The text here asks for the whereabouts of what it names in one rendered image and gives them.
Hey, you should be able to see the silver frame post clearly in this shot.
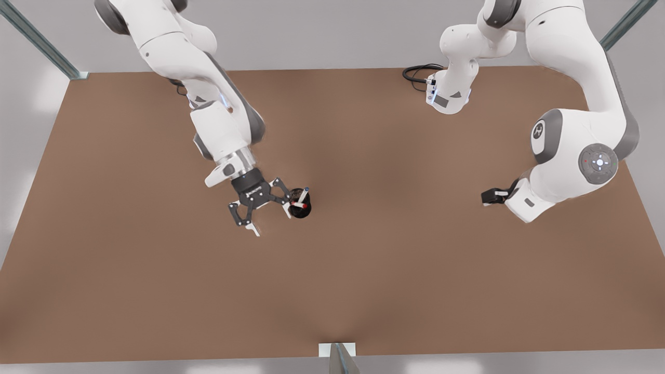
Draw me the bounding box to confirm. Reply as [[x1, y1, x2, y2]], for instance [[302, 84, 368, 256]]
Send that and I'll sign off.
[[318, 342, 360, 374], [600, 0, 658, 51], [0, 0, 89, 81]]

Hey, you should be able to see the black pen holder cup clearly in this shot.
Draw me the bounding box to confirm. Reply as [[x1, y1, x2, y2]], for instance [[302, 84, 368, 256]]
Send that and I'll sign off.
[[287, 188, 313, 219]]

